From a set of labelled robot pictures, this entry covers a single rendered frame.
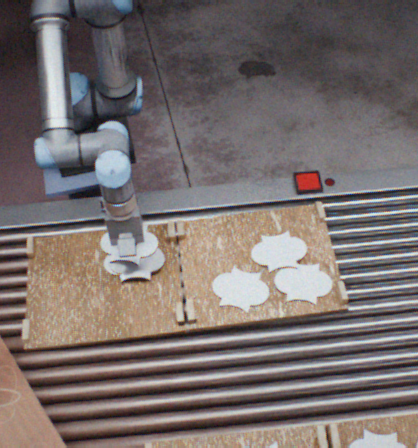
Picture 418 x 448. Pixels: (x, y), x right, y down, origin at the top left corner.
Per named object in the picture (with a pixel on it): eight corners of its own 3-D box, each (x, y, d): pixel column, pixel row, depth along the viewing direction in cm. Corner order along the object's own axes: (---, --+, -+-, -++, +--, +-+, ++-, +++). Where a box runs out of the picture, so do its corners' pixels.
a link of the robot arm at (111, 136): (80, 121, 173) (80, 154, 167) (126, 117, 174) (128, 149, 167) (84, 144, 180) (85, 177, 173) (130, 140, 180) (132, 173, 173)
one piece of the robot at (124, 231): (100, 228, 168) (111, 268, 181) (139, 223, 168) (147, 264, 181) (99, 189, 175) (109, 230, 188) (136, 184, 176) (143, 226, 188)
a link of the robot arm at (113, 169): (127, 144, 166) (129, 171, 161) (133, 176, 174) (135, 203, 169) (93, 148, 166) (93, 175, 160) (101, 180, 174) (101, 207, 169)
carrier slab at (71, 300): (30, 242, 205) (29, 238, 204) (174, 225, 206) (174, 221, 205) (25, 352, 183) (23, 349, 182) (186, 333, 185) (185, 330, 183)
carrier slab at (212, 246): (176, 224, 206) (176, 221, 205) (319, 207, 208) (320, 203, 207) (189, 332, 185) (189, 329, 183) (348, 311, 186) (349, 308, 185)
